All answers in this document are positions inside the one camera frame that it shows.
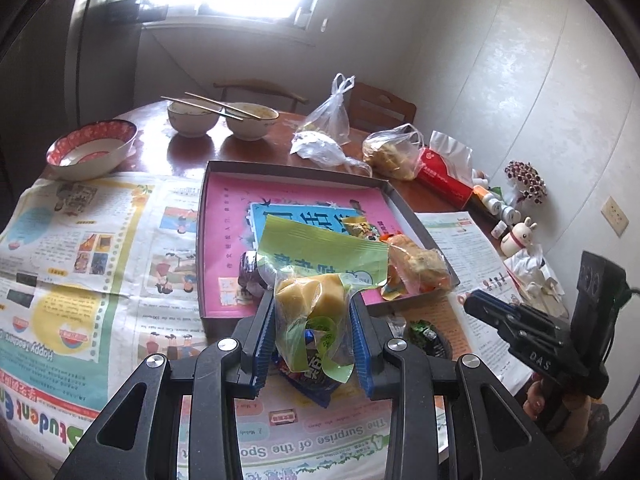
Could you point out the crumpled white tissues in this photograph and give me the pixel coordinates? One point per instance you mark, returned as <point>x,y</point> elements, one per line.
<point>532,272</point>

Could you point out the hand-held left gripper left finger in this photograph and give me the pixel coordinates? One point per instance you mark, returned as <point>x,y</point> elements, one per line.
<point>265,342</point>

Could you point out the red tissue pack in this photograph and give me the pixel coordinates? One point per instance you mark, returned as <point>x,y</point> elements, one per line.
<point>445,175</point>

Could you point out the orange cracker packet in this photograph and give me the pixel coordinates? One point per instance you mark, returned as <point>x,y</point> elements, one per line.
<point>395,291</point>

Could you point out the grey cardboard box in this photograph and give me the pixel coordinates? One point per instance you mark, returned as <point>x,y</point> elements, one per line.
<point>220,322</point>

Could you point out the wooden chair with slot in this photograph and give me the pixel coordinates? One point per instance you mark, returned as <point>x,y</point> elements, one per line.
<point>385,105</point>

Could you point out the dark foil chocolate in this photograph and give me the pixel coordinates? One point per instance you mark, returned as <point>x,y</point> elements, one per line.
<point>252,272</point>

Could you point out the person's right forearm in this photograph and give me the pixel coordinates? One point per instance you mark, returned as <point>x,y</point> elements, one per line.
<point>585,430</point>

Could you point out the blue cookie packet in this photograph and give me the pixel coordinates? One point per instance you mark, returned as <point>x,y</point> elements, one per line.
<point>312,385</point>

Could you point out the yellow and dark snack packet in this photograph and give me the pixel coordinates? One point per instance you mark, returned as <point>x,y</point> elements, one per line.
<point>362,227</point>

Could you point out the plastic bag of fried food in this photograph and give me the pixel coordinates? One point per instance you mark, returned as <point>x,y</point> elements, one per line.
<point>392,152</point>

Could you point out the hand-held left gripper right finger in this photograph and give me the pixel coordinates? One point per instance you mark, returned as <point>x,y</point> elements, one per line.
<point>359,347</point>

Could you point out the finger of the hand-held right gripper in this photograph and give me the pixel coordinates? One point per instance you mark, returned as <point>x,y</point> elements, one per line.
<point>540,321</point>
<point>487,310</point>

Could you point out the pink and blue book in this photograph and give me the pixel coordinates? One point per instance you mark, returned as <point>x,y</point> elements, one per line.
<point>225,220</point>

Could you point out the green label yellow cake packet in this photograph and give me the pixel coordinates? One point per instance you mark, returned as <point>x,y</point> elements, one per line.
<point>307,295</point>

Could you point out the clear plastic bag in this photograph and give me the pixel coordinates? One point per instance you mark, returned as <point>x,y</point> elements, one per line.
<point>330,115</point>

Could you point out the person's right hand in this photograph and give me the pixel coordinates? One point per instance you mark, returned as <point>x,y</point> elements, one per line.
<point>534,405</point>

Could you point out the pastry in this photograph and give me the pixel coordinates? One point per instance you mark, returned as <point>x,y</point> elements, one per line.
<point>417,262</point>

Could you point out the small white bottle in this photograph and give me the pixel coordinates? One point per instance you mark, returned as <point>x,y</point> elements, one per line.
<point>510,214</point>
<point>499,230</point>

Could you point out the colourful newspaper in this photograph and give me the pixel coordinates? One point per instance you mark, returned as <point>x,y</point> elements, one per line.
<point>65,260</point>

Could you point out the orange capped bottle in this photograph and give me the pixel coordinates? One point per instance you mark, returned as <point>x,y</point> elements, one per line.
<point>482,195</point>

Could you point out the white rabbit figurine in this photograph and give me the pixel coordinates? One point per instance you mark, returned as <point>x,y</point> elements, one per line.
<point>520,237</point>

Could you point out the white plastic bag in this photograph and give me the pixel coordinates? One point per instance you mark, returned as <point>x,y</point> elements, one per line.
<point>320,150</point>

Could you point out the dark red flower ornament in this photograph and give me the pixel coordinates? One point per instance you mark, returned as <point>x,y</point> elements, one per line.
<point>525,180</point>

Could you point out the small black snack packet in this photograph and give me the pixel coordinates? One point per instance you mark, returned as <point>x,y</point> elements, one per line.
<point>430,342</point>

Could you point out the wall socket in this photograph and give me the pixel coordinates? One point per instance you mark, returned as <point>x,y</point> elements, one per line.
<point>615,215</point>

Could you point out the printed white paper sheet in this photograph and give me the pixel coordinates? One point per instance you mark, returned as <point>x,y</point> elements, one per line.
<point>465,255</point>

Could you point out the curved back wooden chair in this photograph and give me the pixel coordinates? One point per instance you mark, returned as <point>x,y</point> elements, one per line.
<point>255,86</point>

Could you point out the white bowl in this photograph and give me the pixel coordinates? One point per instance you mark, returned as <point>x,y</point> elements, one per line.
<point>252,120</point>
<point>192,117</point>

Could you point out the grey refrigerator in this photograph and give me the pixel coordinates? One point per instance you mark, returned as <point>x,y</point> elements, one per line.
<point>105,60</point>

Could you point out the red patterned bowl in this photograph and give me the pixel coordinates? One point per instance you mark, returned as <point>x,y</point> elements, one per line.
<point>92,147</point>

